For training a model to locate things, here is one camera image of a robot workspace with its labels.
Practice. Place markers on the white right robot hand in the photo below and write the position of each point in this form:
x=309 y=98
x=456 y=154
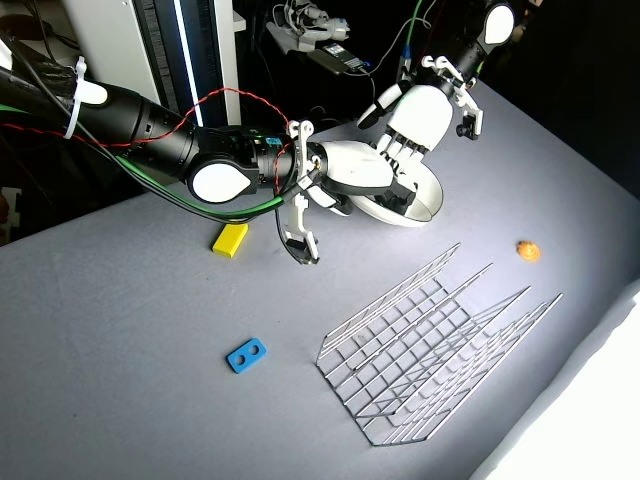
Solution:
x=355 y=167

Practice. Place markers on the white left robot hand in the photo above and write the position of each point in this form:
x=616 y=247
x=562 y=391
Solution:
x=420 y=115

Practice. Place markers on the blue block with two holes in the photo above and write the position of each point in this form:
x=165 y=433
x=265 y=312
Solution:
x=246 y=356

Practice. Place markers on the white background desk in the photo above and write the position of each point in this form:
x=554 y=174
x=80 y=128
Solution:
x=55 y=15

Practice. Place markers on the black power brick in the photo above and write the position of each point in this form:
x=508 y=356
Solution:
x=340 y=56

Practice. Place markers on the white black robot torso column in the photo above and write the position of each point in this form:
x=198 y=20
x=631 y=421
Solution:
x=115 y=40

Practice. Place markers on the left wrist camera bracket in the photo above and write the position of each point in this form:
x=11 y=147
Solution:
x=472 y=125

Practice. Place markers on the white spare gripper device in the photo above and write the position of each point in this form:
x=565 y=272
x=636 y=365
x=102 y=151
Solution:
x=300 y=37

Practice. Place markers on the orange swirl cookie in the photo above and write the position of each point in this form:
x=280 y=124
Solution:
x=529 y=251

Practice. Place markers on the yellow rectangular block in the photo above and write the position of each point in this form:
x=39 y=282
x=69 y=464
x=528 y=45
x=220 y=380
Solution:
x=230 y=242

